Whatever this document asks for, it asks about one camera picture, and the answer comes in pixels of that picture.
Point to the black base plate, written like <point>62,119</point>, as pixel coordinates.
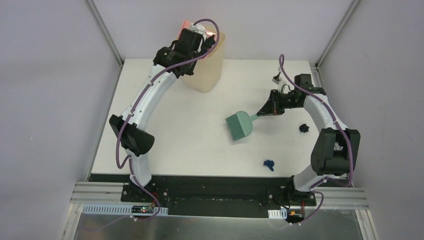
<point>218,196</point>

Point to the white slotted cable duct right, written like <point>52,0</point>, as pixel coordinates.
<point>277,214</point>

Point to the white slotted cable duct left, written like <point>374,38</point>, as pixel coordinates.
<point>124,209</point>

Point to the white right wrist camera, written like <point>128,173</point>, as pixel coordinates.
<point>284,87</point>

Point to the blue paper scrap front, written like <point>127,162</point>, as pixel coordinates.
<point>269,164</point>

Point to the green hand brush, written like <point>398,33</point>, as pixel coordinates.
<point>240,124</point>

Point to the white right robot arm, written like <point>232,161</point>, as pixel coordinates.
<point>334,155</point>

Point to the small black scrap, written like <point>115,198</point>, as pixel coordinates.
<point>304,128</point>

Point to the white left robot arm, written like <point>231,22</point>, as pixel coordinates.
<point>133,142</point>

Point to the pink plastic dustpan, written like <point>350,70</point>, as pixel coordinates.
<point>194,39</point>

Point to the white slotted cable duct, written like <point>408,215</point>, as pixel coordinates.
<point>124,209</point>
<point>277,214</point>

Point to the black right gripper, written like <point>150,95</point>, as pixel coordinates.
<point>272,106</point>

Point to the cream plastic waste bin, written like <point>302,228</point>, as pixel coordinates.
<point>208,70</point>

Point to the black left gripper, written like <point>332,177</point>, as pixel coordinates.
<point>205,42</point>

